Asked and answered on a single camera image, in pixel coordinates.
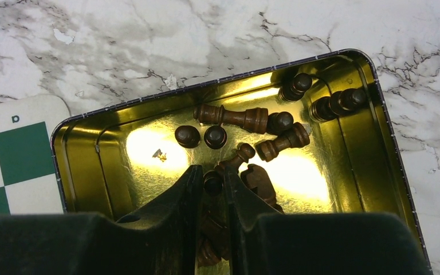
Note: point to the dark king piece lying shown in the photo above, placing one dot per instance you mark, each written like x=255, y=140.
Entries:
x=254, y=120

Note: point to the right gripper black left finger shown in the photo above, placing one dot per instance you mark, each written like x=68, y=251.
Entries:
x=158, y=238

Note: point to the dark pawn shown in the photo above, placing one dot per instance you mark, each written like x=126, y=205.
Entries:
x=215, y=137
x=187, y=136
x=213, y=183
x=279, y=122

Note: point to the dark rook piece lying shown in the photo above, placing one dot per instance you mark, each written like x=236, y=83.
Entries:
x=294, y=137

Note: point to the dark pawn far corner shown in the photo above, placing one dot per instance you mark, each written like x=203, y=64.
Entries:
x=339, y=104

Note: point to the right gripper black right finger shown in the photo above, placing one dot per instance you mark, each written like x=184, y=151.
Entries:
x=264, y=241

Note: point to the dark knight piece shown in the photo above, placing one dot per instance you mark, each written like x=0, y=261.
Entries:
x=256, y=179

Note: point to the dark pawn by king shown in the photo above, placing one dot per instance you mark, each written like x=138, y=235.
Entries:
x=279, y=122

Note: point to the gold tin with dark pieces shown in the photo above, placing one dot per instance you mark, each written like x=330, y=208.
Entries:
x=117, y=159

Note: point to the dark queen piece lying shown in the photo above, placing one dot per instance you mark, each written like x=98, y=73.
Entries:
x=214, y=240

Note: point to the green white chess board mat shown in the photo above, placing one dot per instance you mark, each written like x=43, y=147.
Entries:
x=27, y=174

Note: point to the dark pawn corner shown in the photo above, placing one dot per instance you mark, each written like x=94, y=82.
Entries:
x=296, y=88
x=339, y=104

